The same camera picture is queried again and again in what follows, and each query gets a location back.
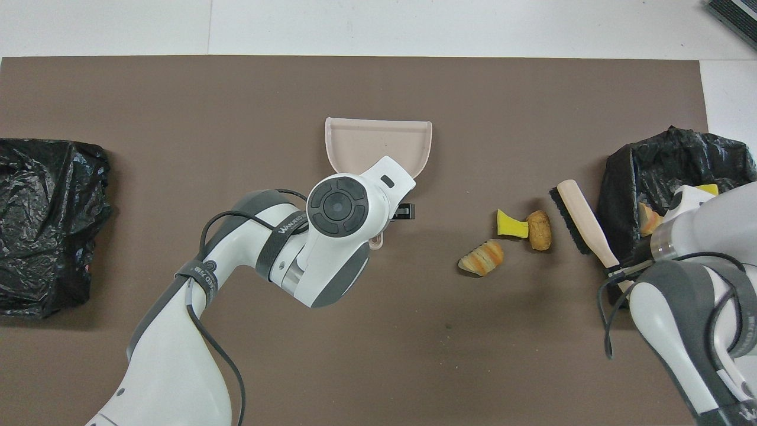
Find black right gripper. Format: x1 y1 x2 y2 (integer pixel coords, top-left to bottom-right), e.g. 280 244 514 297
604 240 657 282

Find striped toy croissant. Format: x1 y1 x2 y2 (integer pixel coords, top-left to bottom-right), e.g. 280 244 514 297
638 202 665 237
458 238 505 277

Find beige hand brush black bristles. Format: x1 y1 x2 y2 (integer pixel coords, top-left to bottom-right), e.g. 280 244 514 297
548 179 638 295

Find beige plastic dustpan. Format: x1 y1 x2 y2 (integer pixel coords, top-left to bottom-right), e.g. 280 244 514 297
324 117 434 251

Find brown toy bread roll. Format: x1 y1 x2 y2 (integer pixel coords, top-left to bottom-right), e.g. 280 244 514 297
527 211 553 252

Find small yellow sponge piece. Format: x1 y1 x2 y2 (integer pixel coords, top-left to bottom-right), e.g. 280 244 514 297
497 208 529 240

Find black bag-lined bin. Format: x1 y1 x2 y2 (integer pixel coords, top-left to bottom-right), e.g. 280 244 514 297
0 138 113 320
596 125 757 267

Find brown table mat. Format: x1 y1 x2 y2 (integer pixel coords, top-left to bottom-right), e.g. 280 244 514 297
0 56 742 426

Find grey ridged panel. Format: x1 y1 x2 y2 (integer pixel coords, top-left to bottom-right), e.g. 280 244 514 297
707 0 757 49

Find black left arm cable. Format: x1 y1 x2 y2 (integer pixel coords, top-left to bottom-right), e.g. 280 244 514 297
186 188 308 426

